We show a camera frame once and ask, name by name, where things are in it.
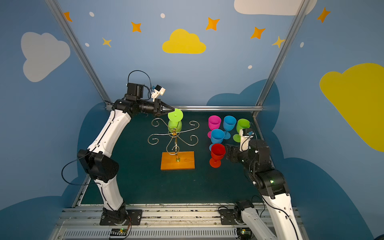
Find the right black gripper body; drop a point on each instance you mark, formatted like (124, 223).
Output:
(235, 153)

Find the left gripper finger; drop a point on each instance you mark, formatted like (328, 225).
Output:
(166, 111)
(164, 106)

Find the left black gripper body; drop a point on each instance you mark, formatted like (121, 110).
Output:
(157, 108)

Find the green wine glass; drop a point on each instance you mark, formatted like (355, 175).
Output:
(241, 124)
(175, 120)

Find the red wine glass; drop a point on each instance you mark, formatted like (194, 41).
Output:
(218, 151)

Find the blue wine glass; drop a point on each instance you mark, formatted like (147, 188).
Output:
(229, 123)
(217, 137)

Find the pink wine glass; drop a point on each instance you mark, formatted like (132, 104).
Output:
(214, 123)

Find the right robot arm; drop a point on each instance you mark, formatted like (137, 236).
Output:
(273, 189)

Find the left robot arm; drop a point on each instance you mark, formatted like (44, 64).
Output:
(134, 93)

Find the orange wooden rack base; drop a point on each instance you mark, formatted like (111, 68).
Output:
(180, 161)

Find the right circuit board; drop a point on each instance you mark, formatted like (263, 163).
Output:
(244, 234)

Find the circuit board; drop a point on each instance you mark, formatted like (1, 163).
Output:
(118, 234)
(244, 234)

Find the left circuit board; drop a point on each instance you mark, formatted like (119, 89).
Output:
(118, 234)

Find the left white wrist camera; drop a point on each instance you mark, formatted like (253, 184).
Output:
(157, 91)

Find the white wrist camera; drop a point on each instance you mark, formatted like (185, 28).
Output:
(246, 135)
(157, 91)

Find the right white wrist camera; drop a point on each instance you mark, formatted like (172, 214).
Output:
(246, 135)

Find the gold wire glass rack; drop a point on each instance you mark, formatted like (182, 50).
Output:
(173, 145)

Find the aluminium frame back bar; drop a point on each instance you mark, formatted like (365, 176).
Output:
(186, 108)

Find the aluminium frame left post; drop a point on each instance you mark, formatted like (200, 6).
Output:
(59, 15)

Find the aluminium frame post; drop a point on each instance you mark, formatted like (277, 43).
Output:
(290, 37)
(59, 15)

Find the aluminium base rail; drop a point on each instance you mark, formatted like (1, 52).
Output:
(159, 222)

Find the left floor edge rail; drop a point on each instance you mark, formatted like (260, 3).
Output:
(78, 200)

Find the aluminium frame right post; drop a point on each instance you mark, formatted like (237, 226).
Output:
(290, 37)

